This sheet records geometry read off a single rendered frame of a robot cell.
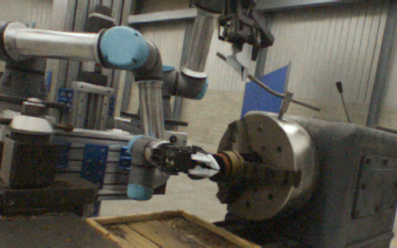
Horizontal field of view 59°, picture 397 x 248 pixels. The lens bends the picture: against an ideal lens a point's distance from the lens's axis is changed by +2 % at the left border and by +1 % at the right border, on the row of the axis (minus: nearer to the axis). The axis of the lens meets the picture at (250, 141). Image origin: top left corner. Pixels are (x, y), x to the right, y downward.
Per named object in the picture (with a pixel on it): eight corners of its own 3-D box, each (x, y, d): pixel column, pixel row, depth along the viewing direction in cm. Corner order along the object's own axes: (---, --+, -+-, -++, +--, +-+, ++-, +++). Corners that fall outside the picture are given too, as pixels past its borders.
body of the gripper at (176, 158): (173, 176, 87) (147, 167, 95) (199, 176, 94) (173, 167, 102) (177, 147, 87) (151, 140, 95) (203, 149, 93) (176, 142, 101)
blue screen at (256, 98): (220, 160, 992) (233, 78, 979) (246, 163, 1008) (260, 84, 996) (245, 193, 589) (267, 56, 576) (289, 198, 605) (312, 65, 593)
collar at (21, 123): (46, 130, 71) (49, 116, 71) (61, 136, 66) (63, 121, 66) (-1, 126, 65) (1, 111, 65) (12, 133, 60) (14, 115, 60)
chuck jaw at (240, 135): (249, 158, 106) (241, 123, 109) (260, 154, 103) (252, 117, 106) (223, 158, 98) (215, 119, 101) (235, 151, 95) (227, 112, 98)
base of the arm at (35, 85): (-7, 91, 122) (-4, 63, 122) (42, 99, 132) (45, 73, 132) (-2, 93, 111) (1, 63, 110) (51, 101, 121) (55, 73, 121)
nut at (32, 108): (41, 116, 68) (43, 98, 68) (48, 118, 66) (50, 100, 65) (17, 113, 65) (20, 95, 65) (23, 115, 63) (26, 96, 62)
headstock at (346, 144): (304, 199, 176) (317, 124, 173) (400, 231, 144) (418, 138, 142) (218, 208, 131) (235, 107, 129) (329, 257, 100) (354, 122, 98)
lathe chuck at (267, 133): (222, 186, 122) (253, 103, 114) (287, 238, 102) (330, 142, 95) (202, 187, 115) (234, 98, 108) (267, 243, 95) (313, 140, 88)
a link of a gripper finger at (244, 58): (230, 76, 88) (231, 41, 88) (245, 81, 92) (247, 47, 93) (239, 74, 86) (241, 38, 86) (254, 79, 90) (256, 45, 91)
